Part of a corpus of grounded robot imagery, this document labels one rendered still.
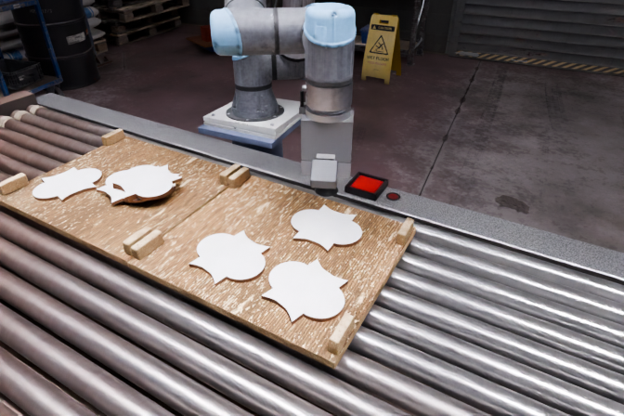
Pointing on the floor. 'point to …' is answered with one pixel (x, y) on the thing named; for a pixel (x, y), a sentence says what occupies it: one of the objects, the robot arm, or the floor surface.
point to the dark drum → (58, 32)
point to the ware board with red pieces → (203, 38)
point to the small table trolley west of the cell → (48, 51)
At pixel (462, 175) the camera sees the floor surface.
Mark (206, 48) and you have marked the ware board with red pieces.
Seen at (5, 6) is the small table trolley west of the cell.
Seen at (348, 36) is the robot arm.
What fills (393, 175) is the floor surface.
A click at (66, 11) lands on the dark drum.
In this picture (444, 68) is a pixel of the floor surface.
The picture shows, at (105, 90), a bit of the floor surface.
